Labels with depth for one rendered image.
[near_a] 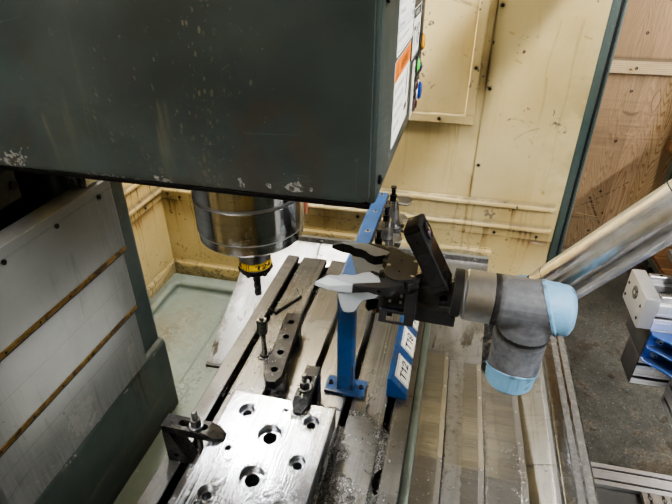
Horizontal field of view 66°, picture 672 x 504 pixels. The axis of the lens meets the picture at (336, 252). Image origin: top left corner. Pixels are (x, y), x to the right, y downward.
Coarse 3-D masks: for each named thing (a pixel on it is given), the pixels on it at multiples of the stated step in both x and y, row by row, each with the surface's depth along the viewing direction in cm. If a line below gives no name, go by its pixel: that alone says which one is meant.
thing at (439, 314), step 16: (400, 256) 78; (384, 272) 74; (400, 272) 74; (416, 272) 74; (464, 272) 73; (416, 288) 73; (384, 304) 76; (400, 304) 76; (416, 304) 76; (432, 304) 76; (448, 304) 75; (384, 320) 77; (416, 320) 77; (432, 320) 77; (448, 320) 76
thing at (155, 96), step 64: (0, 0) 55; (64, 0) 53; (128, 0) 52; (192, 0) 50; (256, 0) 49; (320, 0) 48; (384, 0) 47; (0, 64) 59; (64, 64) 57; (128, 64) 55; (192, 64) 54; (256, 64) 52; (320, 64) 51; (384, 64) 52; (0, 128) 64; (64, 128) 62; (128, 128) 60; (192, 128) 58; (256, 128) 56; (320, 128) 54; (384, 128) 58; (256, 192) 61; (320, 192) 58
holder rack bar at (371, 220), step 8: (384, 192) 147; (376, 200) 143; (384, 200) 143; (376, 208) 139; (384, 208) 142; (368, 216) 135; (376, 216) 135; (368, 224) 131; (376, 224) 131; (360, 232) 127; (368, 232) 127; (360, 240) 124; (368, 240) 124; (352, 264) 115; (344, 272) 112; (352, 272) 112
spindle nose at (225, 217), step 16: (192, 192) 71; (208, 192) 67; (208, 208) 69; (224, 208) 68; (240, 208) 67; (256, 208) 68; (272, 208) 69; (288, 208) 71; (208, 224) 70; (224, 224) 69; (240, 224) 69; (256, 224) 69; (272, 224) 70; (288, 224) 72; (208, 240) 72; (224, 240) 70; (240, 240) 70; (256, 240) 70; (272, 240) 71; (288, 240) 73; (240, 256) 72; (256, 256) 72
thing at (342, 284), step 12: (324, 276) 74; (336, 276) 73; (348, 276) 73; (360, 276) 73; (372, 276) 74; (324, 288) 73; (336, 288) 73; (348, 288) 72; (348, 300) 74; (360, 300) 75
